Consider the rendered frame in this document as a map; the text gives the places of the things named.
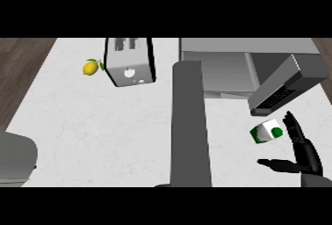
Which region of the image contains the silver toaster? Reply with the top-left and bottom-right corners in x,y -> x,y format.
101,38 -> 156,88

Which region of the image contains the green and white milk carton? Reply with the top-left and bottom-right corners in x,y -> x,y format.
249,118 -> 284,145

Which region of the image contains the grey microwave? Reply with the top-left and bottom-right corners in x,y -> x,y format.
178,38 -> 330,117

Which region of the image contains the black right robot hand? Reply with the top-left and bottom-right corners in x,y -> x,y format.
256,110 -> 324,178

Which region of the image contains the yellow lemon with leaves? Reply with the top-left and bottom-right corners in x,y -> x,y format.
81,58 -> 106,76

